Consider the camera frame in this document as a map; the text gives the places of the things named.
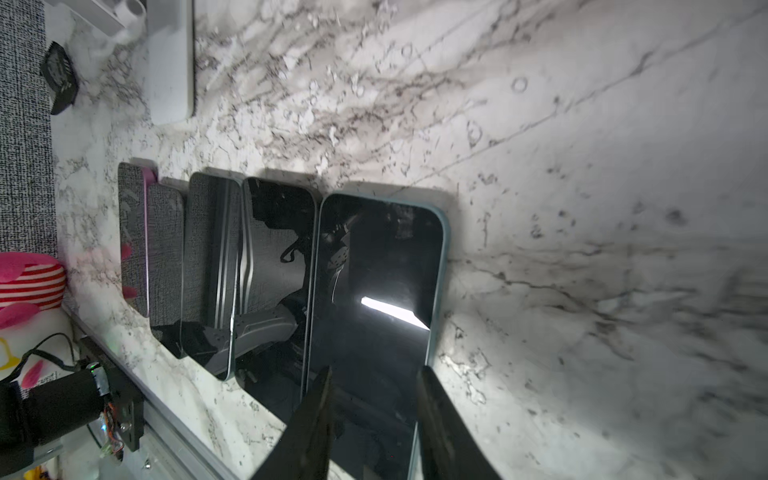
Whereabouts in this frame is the pink white plush toy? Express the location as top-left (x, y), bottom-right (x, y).
top-left (1, 252), bottom-right (77, 390)

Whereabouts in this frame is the small black packet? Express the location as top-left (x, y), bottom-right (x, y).
top-left (40, 42), bottom-right (79, 116)

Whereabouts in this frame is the black phone front white stand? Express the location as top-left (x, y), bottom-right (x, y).
top-left (117, 162), bottom-right (156, 318)

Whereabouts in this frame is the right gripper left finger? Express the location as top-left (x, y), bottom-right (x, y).
top-left (252, 367), bottom-right (333, 480)

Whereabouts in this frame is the black phone wooden base stand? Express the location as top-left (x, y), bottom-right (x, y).
top-left (307, 193), bottom-right (450, 479)

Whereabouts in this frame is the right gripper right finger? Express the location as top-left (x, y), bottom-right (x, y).
top-left (416, 366), bottom-right (501, 480)

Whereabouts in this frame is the aluminium front rail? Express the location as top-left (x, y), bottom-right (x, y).
top-left (63, 306), bottom-right (237, 479)

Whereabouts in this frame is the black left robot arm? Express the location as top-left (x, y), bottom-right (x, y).
top-left (1, 344), bottom-right (110, 477)

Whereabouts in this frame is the black phone white stand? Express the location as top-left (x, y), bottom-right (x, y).
top-left (235, 177), bottom-right (317, 422)
top-left (117, 162), bottom-right (156, 318)

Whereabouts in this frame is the black phone grey stand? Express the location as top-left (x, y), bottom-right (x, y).
top-left (147, 183), bottom-right (185, 358)

